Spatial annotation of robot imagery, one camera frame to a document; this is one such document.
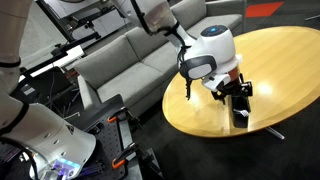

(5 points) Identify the metal table base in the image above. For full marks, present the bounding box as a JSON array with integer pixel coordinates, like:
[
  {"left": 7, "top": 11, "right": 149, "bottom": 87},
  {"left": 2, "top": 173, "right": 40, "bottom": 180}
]
[{"left": 265, "top": 126, "right": 286, "bottom": 141}]

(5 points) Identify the white cable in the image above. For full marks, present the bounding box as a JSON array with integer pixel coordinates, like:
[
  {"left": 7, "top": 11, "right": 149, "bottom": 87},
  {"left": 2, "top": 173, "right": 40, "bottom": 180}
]
[{"left": 62, "top": 111, "right": 82, "bottom": 120}]

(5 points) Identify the white plastic spoon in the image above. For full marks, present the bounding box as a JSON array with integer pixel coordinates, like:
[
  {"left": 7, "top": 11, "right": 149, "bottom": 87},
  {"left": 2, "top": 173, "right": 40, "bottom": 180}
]
[{"left": 232, "top": 108, "right": 251, "bottom": 118}]

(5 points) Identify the gray fabric sofa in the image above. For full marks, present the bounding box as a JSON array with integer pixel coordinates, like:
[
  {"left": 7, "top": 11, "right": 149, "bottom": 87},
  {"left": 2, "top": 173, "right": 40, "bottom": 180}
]
[
  {"left": 73, "top": 26, "right": 181, "bottom": 118},
  {"left": 169, "top": 0, "right": 248, "bottom": 39}
]

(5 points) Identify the black metal stand frame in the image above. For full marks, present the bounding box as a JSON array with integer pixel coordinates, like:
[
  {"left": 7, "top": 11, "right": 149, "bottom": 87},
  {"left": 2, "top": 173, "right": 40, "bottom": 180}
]
[{"left": 36, "top": 0, "right": 109, "bottom": 58}]

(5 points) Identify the black clamp orange handle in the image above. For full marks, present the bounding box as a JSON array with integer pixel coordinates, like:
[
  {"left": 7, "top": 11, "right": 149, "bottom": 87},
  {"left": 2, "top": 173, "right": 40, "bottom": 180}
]
[
  {"left": 111, "top": 142, "right": 148, "bottom": 170},
  {"left": 107, "top": 105, "right": 141, "bottom": 132}
]

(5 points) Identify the black utensil holder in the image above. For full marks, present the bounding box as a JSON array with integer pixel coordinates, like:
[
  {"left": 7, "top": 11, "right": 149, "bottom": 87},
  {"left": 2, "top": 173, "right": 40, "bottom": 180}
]
[{"left": 228, "top": 94, "right": 252, "bottom": 130}]

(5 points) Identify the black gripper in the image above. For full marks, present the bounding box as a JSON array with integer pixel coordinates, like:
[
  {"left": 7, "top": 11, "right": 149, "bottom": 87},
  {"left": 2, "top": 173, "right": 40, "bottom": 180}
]
[{"left": 211, "top": 73, "right": 253, "bottom": 105}]

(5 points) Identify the white flat panel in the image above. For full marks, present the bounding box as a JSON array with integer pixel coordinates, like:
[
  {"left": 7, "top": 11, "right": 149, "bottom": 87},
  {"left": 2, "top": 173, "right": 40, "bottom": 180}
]
[{"left": 11, "top": 44, "right": 85, "bottom": 88}]

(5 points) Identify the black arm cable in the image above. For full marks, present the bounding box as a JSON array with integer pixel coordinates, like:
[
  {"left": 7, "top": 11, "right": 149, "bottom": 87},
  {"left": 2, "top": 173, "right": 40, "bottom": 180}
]
[{"left": 129, "top": 0, "right": 194, "bottom": 101}]

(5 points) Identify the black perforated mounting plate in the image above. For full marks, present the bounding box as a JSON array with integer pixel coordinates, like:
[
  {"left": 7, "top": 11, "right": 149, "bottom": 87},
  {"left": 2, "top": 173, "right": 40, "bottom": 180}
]
[{"left": 66, "top": 94, "right": 164, "bottom": 180}]

